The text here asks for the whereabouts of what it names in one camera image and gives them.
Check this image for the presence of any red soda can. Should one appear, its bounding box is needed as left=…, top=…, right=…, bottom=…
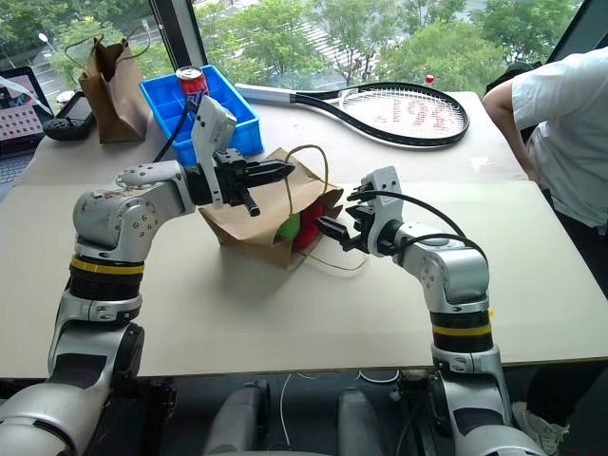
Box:
left=175, top=66, right=210, bottom=102

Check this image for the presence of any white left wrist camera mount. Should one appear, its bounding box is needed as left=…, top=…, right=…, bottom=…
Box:
left=189, top=94, right=238, bottom=210

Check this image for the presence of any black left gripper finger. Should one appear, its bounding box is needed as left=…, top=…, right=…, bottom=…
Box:
left=237, top=186, right=262, bottom=219
left=245, top=160, right=296, bottom=188

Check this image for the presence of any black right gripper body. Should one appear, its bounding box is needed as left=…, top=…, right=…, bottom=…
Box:
left=340, top=202, right=380, bottom=256

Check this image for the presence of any green and red fruit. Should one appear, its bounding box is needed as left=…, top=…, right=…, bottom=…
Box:
left=292, top=201, right=327, bottom=251

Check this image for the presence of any open laptop computer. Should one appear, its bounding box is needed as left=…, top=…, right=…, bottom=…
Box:
left=0, top=66, right=54, bottom=186

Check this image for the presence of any brown paper bag standing upright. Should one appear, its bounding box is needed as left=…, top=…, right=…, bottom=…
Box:
left=64, top=26, right=152, bottom=145

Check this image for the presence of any thin white cable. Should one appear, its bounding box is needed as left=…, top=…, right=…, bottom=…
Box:
left=278, top=372, right=319, bottom=450

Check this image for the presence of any white sneaker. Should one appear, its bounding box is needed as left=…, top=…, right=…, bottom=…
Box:
left=511, top=401, right=570, bottom=456

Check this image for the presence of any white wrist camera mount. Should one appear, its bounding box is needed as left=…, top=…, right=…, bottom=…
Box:
left=189, top=94, right=238, bottom=210
left=359, top=165, right=405, bottom=258

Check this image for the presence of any grey rounded robot leg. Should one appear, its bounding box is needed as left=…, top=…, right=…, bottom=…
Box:
left=203, top=379, right=272, bottom=456
left=336, top=387, right=386, bottom=456

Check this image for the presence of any green plush toy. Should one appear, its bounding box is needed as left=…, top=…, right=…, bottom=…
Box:
left=275, top=213, right=303, bottom=241

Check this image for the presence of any black window frame post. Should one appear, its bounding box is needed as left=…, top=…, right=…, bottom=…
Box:
left=146, top=0, right=210, bottom=72
left=550, top=0, right=608, bottom=63

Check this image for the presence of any black and white tennis racket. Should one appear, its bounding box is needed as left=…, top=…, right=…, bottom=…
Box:
left=235, top=81, right=471, bottom=149

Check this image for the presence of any person in white shirt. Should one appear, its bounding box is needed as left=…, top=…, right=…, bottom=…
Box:
left=482, top=47, right=608, bottom=428

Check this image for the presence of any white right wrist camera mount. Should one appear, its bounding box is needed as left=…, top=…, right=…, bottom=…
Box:
left=359, top=165, right=405, bottom=258

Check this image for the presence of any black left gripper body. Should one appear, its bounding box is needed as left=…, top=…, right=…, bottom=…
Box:
left=213, top=147, right=250, bottom=207

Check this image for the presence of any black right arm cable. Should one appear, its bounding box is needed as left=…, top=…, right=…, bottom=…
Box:
left=372, top=189, right=488, bottom=262

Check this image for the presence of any blue plastic compartment bin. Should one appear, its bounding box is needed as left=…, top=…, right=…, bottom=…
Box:
left=139, top=64, right=265, bottom=165

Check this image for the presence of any brown paper bag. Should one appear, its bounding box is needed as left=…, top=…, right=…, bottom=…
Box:
left=198, top=143, right=370, bottom=273
left=64, top=26, right=152, bottom=145

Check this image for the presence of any black handheld game console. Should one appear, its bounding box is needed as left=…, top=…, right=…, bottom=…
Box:
left=42, top=89, right=97, bottom=142

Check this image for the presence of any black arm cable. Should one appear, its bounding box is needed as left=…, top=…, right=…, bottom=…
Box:
left=151, top=97, right=200, bottom=163
left=372, top=189, right=488, bottom=262

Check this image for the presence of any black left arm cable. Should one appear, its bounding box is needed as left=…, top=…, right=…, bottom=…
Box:
left=151, top=97, right=200, bottom=163

